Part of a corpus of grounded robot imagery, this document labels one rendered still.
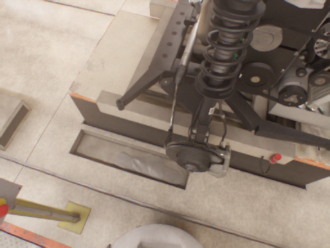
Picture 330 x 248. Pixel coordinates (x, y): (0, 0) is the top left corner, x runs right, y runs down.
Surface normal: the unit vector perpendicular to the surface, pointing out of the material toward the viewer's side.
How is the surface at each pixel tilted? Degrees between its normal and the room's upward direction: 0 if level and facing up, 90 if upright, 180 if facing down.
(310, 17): 90
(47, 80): 0
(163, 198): 0
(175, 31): 0
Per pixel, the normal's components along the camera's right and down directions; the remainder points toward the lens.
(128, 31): 0.05, -0.46
